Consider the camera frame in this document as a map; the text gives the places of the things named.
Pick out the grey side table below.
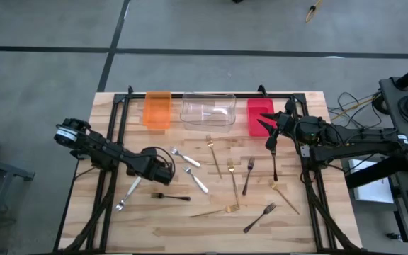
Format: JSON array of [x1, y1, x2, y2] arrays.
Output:
[[0, 152, 35, 254]]

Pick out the clear plastic bin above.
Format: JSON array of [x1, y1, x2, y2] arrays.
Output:
[[179, 91, 237, 132]]

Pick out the black diagonal beam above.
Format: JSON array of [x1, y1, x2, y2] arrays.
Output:
[[344, 147, 408, 191]]

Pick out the orange plastic bin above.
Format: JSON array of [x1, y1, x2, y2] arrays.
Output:
[[142, 90, 173, 131]]

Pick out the gold fork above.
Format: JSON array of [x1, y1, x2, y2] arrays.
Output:
[[205, 134, 223, 180], [268, 179, 300, 215], [188, 203, 241, 219], [226, 157, 241, 207]]

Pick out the yellow floor cable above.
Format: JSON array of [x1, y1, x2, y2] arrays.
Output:
[[331, 94, 382, 120]]

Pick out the red plastic bin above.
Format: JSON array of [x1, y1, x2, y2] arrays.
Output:
[[246, 97, 276, 138]]

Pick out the grey equipment cart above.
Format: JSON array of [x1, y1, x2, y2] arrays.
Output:
[[379, 76, 408, 255]]

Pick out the black fork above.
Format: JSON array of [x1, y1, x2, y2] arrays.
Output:
[[242, 202, 278, 234], [241, 156, 256, 197], [150, 192, 192, 202], [271, 148, 279, 182]]

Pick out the black floor cables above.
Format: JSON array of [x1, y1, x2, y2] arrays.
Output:
[[327, 91, 385, 130]]

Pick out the white box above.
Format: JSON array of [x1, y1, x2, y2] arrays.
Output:
[[348, 158, 395, 205]]

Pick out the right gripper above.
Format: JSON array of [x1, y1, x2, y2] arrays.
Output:
[[256, 100, 299, 137]]

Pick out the yellow black floor tool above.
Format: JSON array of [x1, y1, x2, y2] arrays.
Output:
[[305, 0, 324, 24]]

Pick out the white-handled silver fork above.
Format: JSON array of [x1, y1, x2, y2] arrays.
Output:
[[183, 166, 210, 195], [113, 176, 143, 213], [169, 147, 202, 169]]

